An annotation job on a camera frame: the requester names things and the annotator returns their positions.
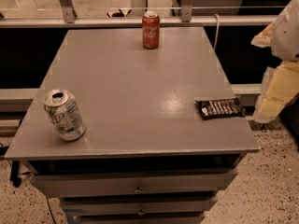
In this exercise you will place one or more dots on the silver green 7up can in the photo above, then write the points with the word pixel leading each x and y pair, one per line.
pixel 63 112

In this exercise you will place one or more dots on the black rxbar chocolate wrapper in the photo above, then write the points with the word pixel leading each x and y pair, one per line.
pixel 221 108

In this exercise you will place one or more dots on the red coca-cola can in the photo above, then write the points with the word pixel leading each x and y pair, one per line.
pixel 150 30

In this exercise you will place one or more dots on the middle grey drawer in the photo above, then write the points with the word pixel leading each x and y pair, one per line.
pixel 139 206

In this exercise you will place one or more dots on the top grey drawer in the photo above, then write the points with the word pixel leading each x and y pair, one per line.
pixel 119 184

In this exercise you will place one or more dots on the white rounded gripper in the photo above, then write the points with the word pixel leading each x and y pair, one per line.
pixel 287 36

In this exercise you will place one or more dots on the bottom grey drawer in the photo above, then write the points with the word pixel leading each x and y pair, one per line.
pixel 176 218

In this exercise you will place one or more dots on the grey drawer cabinet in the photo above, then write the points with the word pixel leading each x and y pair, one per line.
pixel 139 108

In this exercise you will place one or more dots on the grey metal railing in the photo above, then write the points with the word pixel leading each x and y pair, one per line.
pixel 127 13

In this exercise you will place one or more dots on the grey drawer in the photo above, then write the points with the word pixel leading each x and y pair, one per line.
pixel 119 184
pixel 176 218
pixel 139 206

